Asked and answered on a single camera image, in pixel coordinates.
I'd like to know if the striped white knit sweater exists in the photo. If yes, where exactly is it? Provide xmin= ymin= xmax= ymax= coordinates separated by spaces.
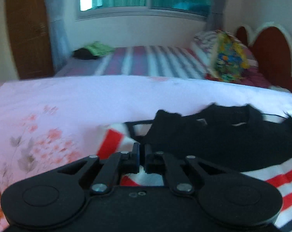
xmin=97 ymin=104 xmax=292 ymax=231

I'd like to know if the green and black clothes pile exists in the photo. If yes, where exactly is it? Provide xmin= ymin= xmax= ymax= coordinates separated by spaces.
xmin=72 ymin=41 xmax=114 ymax=60

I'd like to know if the pink floral bed quilt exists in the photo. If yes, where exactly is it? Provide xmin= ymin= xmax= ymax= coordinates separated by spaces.
xmin=0 ymin=76 xmax=292 ymax=231

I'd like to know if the striped bed sheet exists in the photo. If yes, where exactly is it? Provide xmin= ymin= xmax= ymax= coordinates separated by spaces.
xmin=55 ymin=46 xmax=207 ymax=80

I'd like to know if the colourful cartoon pillow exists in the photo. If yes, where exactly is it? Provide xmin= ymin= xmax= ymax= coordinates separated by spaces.
xmin=208 ymin=30 xmax=250 ymax=82

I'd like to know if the striped pillow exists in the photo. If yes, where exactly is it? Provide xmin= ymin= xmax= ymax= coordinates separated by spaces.
xmin=191 ymin=30 xmax=220 ymax=72

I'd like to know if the red heart-shaped headboard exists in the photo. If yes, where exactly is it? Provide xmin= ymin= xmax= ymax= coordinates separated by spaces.
xmin=235 ymin=22 xmax=292 ymax=92

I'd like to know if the brown wooden door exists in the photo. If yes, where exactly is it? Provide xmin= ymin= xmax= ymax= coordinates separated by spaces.
xmin=5 ymin=0 xmax=55 ymax=80

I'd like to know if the pale blue left curtain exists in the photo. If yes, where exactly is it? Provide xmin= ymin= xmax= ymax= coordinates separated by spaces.
xmin=44 ymin=0 xmax=71 ymax=72

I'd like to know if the grey curtain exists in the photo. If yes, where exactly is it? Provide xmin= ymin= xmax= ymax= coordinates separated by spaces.
xmin=205 ymin=0 xmax=227 ymax=31

